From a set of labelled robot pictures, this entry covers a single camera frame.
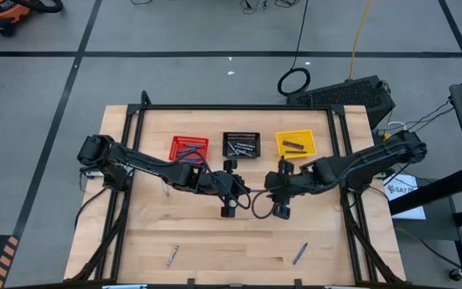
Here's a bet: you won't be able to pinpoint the black computer case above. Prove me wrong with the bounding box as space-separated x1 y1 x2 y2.
286 75 396 130

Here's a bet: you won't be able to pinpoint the red plastic basket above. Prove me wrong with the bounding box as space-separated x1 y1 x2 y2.
168 135 210 165

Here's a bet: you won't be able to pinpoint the silver screw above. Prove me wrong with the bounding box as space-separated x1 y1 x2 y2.
165 244 180 268

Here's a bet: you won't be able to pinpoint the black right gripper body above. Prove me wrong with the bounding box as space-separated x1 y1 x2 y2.
273 158 317 221

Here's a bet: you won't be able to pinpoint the black floor cable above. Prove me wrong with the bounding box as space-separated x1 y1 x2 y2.
394 226 462 282

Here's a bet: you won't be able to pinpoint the white paper sheet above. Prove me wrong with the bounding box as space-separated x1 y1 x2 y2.
383 173 427 221

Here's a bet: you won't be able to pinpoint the long yellow cable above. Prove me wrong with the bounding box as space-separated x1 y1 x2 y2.
347 0 373 81

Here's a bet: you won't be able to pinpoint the black computer cables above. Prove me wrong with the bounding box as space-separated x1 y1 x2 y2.
238 0 301 15

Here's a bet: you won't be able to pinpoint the black arm base cable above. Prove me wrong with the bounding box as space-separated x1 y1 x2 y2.
73 166 110 230

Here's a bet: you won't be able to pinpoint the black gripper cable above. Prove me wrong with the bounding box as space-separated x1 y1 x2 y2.
214 170 253 210
251 190 277 220

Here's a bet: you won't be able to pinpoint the black cable bundle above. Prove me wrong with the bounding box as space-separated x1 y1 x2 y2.
375 98 455 140

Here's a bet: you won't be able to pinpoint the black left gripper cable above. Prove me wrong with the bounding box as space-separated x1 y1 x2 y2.
214 170 253 210

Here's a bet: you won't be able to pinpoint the black desk leg beam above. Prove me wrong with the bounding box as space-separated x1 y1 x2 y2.
387 165 462 216

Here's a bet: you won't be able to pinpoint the white cable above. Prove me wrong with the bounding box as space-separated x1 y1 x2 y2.
383 120 407 133

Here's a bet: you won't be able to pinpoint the yellow plastic basket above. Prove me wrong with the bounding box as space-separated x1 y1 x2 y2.
275 128 318 160

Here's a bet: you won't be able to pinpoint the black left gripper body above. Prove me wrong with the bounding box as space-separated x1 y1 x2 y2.
205 159 239 219

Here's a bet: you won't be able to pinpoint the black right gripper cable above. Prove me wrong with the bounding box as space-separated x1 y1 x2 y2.
251 190 277 220

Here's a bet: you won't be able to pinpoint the black plastic basket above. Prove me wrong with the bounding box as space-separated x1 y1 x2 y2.
221 131 261 159

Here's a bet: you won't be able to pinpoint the long black cable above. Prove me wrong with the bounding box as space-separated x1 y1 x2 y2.
277 0 312 97

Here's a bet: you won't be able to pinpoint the black aluminium table frame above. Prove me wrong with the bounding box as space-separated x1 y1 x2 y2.
70 90 407 289

